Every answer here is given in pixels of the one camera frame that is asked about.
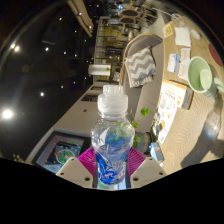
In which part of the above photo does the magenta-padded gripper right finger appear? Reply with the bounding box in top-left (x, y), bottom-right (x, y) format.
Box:
top-left (125, 147), bottom-right (168, 189)

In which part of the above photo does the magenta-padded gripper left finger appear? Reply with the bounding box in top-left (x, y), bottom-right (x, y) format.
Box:
top-left (55, 147), bottom-right (99, 189)

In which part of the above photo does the clear blue-labelled water bottle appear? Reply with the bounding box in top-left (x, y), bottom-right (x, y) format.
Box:
top-left (90, 84), bottom-right (136, 186)

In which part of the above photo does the small light blue box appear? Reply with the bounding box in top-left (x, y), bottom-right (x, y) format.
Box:
top-left (149, 141), bottom-right (165, 163)

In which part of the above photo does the green potted plant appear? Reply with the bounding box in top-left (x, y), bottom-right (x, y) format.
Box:
top-left (114, 106), bottom-right (154, 154)

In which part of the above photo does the window with festive stickers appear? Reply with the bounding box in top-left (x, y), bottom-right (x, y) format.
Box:
top-left (33, 130), bottom-right (93, 174)

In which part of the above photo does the white printed paper sheet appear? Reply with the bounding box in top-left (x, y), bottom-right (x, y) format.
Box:
top-left (152, 99), bottom-right (179, 146)

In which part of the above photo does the grey curved sofa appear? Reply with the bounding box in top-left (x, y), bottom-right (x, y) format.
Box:
top-left (119, 32), bottom-right (165, 134)

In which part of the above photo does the white printed carton box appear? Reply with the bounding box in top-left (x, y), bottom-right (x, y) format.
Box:
top-left (159, 79), bottom-right (195, 111)

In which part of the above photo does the group of ceiling lights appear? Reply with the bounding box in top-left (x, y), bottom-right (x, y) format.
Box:
top-left (1, 9), bottom-right (84, 121)

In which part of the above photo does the grey white chevron cushion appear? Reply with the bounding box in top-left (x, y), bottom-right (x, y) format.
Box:
top-left (124, 46), bottom-right (158, 89)

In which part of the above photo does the pale green mug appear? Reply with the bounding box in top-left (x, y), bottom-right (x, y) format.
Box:
top-left (187, 55), bottom-right (224, 99)

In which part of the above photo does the blue white tissue pack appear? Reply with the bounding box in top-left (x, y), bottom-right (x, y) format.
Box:
top-left (166, 53), bottom-right (181, 74)

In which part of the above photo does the flat round red coaster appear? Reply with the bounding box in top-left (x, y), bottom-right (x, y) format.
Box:
top-left (208, 43), bottom-right (224, 68)

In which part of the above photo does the white paper napkin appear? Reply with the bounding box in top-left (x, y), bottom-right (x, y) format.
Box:
top-left (173, 25), bottom-right (193, 48)

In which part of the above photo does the yellow square card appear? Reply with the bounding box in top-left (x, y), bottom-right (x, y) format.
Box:
top-left (162, 23), bottom-right (174, 38)

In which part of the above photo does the group of dining chairs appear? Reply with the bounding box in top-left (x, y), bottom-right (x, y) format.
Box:
top-left (106, 0), bottom-right (151, 26)

